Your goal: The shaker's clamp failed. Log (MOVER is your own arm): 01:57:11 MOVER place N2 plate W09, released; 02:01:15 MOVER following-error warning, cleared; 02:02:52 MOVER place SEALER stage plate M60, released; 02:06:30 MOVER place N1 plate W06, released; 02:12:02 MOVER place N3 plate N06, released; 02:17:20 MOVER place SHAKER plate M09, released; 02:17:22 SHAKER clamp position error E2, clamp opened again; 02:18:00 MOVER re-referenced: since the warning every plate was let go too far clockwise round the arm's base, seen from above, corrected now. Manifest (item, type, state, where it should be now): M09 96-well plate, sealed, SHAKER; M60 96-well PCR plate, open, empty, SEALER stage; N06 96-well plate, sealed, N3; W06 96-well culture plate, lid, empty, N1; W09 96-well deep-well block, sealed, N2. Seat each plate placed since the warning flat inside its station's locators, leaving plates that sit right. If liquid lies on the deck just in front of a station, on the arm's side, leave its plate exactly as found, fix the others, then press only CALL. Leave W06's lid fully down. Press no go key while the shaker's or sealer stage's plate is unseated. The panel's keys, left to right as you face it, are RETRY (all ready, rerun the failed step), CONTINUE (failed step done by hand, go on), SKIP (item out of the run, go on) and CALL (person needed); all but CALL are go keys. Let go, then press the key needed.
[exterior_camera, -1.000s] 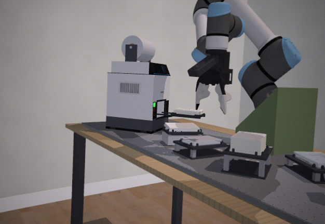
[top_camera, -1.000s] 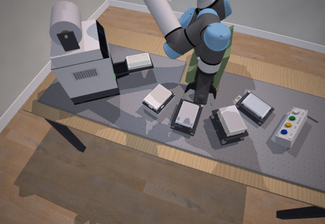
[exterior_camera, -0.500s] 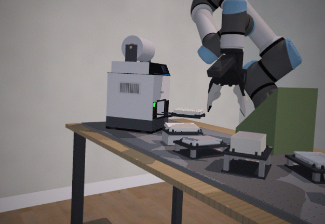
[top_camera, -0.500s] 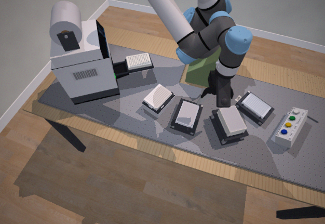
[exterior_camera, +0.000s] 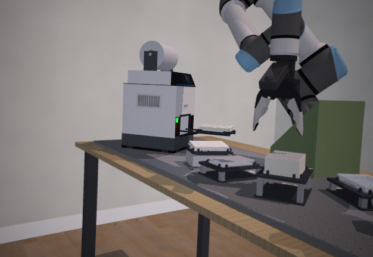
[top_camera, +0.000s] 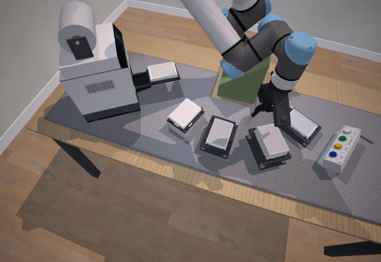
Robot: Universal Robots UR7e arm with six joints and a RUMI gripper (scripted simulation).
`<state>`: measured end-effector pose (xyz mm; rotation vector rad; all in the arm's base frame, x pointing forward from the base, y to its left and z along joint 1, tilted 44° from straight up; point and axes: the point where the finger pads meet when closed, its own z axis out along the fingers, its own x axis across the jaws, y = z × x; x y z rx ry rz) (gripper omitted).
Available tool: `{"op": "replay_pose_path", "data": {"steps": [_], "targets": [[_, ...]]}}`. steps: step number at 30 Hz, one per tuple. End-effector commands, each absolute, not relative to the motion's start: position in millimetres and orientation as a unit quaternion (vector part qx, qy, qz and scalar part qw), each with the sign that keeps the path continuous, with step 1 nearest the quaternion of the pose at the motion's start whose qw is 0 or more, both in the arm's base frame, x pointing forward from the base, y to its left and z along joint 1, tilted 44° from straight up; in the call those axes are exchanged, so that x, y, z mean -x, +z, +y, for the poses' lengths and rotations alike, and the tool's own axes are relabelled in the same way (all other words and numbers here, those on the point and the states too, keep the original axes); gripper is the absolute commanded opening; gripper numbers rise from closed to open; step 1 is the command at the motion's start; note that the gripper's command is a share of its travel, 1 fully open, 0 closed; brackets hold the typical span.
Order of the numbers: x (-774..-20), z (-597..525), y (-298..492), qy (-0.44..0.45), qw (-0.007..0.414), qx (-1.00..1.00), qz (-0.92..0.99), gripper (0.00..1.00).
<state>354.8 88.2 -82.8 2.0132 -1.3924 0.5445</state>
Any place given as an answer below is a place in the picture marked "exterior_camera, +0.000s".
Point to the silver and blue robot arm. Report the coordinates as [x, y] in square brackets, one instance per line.
[321, 65]

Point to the light grey roll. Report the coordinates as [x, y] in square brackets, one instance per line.
[167, 56]

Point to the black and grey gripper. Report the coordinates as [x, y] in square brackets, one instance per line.
[287, 89]

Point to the dark grey rectangular frame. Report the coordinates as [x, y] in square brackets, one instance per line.
[351, 195]
[227, 174]

